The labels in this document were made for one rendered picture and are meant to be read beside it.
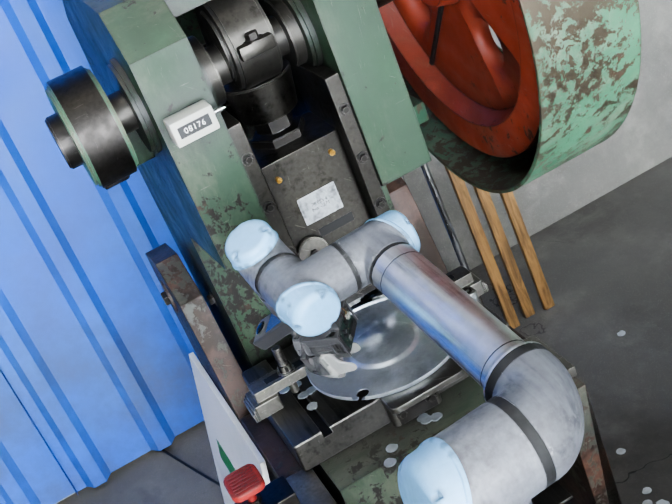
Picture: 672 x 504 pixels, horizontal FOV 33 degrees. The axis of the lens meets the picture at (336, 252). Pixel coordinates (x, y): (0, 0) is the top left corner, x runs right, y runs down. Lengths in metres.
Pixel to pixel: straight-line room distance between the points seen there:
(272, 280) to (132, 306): 1.70
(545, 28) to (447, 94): 0.56
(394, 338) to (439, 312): 0.58
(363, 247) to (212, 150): 0.34
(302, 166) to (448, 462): 0.76
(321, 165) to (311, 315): 0.44
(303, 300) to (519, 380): 0.33
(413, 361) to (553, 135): 0.46
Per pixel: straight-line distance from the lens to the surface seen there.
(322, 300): 1.49
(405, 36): 2.23
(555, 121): 1.73
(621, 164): 3.80
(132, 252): 3.14
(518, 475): 1.25
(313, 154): 1.87
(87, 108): 1.75
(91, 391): 3.29
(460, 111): 2.11
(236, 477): 1.90
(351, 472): 1.99
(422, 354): 1.94
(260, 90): 1.83
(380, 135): 1.85
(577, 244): 3.57
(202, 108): 1.70
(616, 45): 1.72
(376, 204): 1.90
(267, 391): 2.08
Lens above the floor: 1.89
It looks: 28 degrees down
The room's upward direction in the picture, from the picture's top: 23 degrees counter-clockwise
